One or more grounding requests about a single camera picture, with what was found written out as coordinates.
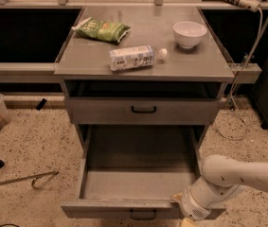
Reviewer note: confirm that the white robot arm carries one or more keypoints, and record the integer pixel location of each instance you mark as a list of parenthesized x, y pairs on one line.
[(222, 178)]

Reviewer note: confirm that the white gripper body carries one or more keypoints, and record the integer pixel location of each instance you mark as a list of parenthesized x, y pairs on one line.
[(192, 204)]

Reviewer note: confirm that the metal hooked rod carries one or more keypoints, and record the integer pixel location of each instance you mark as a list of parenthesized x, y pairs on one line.
[(32, 177)]

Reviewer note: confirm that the white labelled plastic bottle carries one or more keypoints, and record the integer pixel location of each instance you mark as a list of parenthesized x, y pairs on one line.
[(135, 57)]

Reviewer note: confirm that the green chip bag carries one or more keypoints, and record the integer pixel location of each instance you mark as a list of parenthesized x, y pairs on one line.
[(111, 32)]

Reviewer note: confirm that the grey drawer cabinet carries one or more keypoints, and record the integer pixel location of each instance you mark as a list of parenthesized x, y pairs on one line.
[(200, 72)]

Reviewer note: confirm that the white ceramic bowl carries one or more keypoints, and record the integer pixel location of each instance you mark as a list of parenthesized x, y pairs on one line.
[(188, 34)]

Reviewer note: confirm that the small black floor object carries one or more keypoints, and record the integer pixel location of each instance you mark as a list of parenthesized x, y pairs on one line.
[(41, 104)]

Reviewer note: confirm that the grey drawer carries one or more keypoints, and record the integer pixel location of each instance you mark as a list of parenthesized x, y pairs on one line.
[(132, 172), (140, 111)]

